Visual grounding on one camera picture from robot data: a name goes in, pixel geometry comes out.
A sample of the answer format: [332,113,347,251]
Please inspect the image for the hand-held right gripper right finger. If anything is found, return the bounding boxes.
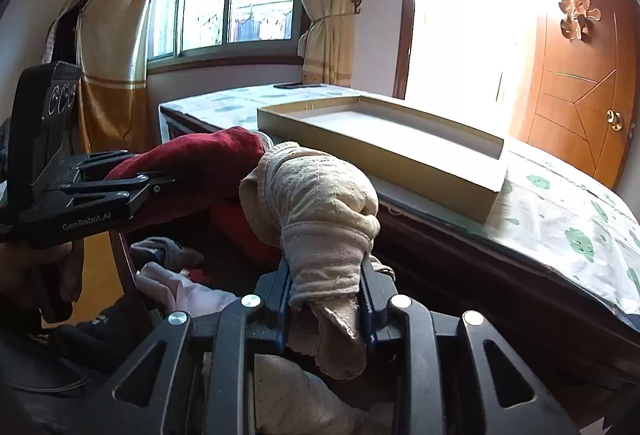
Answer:
[357,257,581,435]

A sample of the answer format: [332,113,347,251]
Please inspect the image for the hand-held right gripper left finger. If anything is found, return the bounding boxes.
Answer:
[65,257,293,435]

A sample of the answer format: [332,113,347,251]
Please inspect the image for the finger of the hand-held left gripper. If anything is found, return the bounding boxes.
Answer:
[69,150,142,181]
[59,165,202,207]

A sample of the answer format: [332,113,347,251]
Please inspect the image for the dark red garment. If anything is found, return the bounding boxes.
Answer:
[102,126,268,236]

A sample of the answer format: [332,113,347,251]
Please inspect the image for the brown wooden drawer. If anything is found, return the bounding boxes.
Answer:
[110,195,401,435]

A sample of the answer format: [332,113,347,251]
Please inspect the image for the person's left hand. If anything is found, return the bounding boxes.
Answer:
[0,239,86,311]

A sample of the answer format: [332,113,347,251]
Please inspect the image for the grey cloth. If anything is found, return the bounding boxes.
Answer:
[130,237,204,272]

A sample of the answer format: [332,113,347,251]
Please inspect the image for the hanging clothes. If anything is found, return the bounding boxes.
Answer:
[42,0,83,66]

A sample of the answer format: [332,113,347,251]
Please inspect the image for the pale pink cloth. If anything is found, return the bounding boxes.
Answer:
[135,262,237,317]

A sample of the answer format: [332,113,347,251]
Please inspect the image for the cream cloth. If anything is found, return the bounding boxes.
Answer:
[202,350,396,435]

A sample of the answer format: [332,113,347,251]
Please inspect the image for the orange white curtain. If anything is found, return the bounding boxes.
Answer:
[75,0,183,153]

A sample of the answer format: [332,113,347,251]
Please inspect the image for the person's dark clothing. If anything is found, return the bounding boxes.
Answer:
[0,290,171,435]

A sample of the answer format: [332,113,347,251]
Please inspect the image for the tan cardboard box lid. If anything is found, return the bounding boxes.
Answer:
[256,95,508,223]

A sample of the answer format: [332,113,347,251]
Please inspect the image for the white green print tablecloth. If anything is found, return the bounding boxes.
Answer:
[160,82,640,316]

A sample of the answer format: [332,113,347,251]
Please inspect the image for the orange wooden door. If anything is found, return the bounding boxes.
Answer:
[517,0,640,191]

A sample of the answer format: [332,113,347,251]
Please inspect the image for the gold door ornament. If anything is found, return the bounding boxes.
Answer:
[557,0,603,41]

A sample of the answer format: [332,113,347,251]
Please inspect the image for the brown door frame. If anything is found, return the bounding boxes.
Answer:
[392,0,538,101]

